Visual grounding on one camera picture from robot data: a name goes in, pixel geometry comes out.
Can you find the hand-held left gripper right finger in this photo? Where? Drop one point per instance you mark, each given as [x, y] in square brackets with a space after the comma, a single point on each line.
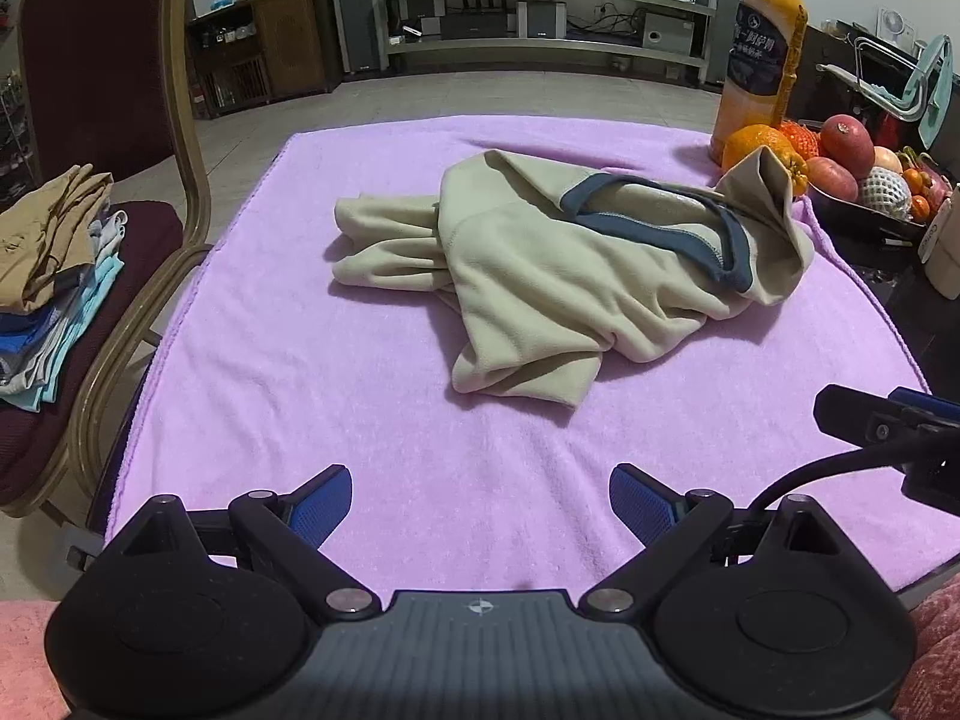
[637, 504]

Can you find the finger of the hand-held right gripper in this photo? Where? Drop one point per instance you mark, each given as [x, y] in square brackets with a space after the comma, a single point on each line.
[930, 401]
[855, 412]

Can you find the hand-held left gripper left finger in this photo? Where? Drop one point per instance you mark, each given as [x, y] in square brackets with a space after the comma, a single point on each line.
[330, 501]

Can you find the beige garment with blue collar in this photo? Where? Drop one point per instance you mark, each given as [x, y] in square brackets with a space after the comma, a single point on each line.
[540, 277]

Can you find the stack of folded clothes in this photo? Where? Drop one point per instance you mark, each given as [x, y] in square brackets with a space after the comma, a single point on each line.
[52, 262]

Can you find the purple blanket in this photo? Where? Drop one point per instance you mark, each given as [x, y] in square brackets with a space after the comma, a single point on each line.
[300, 390]

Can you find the beige cup with green lid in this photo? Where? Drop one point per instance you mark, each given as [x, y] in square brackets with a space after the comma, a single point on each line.
[945, 255]

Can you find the black fruit tray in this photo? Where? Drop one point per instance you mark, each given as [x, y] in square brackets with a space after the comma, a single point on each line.
[862, 221]

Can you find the small tangerine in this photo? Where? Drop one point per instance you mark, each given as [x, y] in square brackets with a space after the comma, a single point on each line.
[915, 180]
[920, 208]

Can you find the foam net wrapped fruit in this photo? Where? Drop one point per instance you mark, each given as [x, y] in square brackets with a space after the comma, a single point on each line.
[885, 193]

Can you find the pink dragon fruit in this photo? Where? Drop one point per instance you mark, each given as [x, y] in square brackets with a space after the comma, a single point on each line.
[941, 187]

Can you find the pale red apple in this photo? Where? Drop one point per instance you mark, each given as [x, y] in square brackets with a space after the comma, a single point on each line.
[831, 180]

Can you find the pale yellow fruit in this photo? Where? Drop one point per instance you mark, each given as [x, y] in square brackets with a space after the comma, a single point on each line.
[889, 159]

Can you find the dark red apple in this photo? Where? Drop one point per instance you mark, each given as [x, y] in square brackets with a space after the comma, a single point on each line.
[846, 144]

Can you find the orange net bag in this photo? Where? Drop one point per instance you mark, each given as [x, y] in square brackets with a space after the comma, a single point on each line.
[801, 136]

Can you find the large orange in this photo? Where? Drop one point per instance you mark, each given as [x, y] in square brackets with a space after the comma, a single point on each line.
[757, 146]

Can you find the teal towel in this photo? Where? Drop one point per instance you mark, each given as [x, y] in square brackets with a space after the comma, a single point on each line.
[936, 90]

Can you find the chrome office chair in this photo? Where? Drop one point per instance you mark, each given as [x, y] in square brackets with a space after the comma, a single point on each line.
[862, 82]

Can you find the pink fuzzy clothing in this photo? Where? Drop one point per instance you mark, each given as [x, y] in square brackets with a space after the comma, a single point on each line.
[30, 660]

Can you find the dark low cabinet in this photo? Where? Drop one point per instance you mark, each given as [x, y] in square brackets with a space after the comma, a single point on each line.
[814, 75]

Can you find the small white fan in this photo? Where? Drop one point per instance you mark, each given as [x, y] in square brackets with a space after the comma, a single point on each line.
[896, 24]

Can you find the orange juice bottle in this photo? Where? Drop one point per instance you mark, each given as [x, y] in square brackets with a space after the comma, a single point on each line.
[761, 45]

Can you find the brown wooden cabinet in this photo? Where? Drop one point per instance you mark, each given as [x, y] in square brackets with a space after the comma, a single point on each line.
[285, 37]

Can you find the maroon chair with gold frame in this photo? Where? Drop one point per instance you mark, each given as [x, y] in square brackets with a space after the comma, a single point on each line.
[97, 52]

